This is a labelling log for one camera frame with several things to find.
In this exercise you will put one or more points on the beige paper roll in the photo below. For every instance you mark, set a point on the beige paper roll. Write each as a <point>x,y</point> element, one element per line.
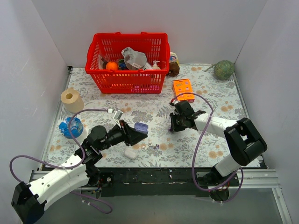
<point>72,100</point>

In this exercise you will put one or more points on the green melon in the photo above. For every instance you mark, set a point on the green melon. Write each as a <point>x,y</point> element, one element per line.
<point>222,70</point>

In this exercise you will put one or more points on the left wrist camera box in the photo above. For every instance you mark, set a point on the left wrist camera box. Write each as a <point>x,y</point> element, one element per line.
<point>116,116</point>

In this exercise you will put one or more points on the blue wrapped tissue roll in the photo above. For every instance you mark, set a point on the blue wrapped tissue roll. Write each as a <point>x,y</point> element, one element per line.
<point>74,126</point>

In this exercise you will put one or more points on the orange snack box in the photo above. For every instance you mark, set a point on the orange snack box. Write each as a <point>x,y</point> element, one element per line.
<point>183,86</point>

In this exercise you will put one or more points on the dark green toy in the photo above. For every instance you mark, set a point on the dark green toy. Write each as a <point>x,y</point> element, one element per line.
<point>121,64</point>

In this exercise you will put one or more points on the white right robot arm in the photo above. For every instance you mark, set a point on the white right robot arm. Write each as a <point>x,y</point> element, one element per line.
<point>244,142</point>

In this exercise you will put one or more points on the orange fruit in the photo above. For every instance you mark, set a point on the orange fruit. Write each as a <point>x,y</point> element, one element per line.
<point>112,66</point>

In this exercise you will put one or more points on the floral patterned table mat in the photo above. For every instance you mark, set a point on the floral patterned table mat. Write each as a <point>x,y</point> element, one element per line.
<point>220,98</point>

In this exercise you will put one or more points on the lavender earbud charging case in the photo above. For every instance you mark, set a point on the lavender earbud charging case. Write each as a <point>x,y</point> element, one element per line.
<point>141,127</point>

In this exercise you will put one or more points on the brown jar with label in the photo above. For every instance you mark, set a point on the brown jar with label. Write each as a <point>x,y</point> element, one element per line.
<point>174,67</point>

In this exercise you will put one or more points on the white earbud charging case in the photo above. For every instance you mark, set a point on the white earbud charging case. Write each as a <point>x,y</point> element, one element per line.
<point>130,154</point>

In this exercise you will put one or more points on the grey crumpled bag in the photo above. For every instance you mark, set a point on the grey crumpled bag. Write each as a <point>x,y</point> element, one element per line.
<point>134,60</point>

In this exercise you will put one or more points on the red plastic shopping basket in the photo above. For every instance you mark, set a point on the red plastic shopping basket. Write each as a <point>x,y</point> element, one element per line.
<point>109,46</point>

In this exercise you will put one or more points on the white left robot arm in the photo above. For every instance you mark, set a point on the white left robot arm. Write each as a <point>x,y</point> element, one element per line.
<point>31,200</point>

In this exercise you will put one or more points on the white pump bottle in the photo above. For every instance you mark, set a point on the white pump bottle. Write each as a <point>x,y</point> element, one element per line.
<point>155,65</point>

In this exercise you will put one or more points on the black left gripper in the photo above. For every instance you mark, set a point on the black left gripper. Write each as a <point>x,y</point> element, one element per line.
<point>126,133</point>

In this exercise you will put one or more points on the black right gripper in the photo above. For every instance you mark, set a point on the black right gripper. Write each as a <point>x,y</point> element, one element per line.
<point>176,122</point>

